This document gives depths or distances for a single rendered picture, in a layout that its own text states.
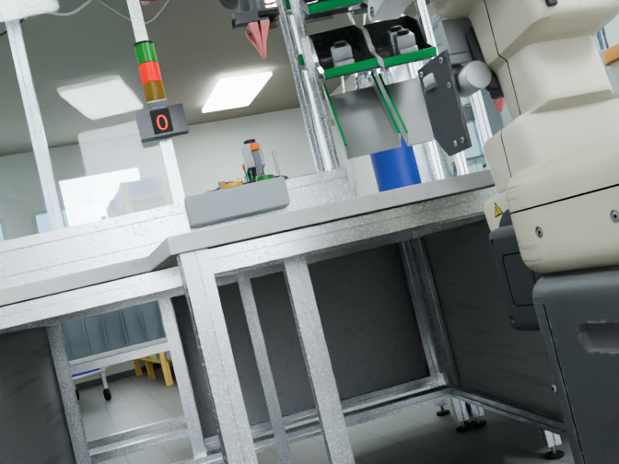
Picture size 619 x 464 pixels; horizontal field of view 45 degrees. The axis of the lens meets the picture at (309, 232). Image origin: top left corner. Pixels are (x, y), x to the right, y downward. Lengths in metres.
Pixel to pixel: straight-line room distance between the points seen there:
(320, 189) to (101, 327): 2.16
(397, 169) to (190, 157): 7.82
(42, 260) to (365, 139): 0.77
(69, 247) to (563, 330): 1.05
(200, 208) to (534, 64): 0.71
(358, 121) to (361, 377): 1.73
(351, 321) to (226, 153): 7.27
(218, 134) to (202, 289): 9.28
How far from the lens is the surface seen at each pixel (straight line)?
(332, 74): 1.79
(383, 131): 1.80
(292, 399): 3.31
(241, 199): 1.52
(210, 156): 10.35
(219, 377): 1.20
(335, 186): 1.62
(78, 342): 3.63
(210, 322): 1.20
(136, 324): 3.60
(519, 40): 1.16
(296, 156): 10.65
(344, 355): 3.33
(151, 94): 1.92
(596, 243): 0.78
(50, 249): 1.60
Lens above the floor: 0.75
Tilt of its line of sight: 3 degrees up
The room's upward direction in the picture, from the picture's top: 14 degrees counter-clockwise
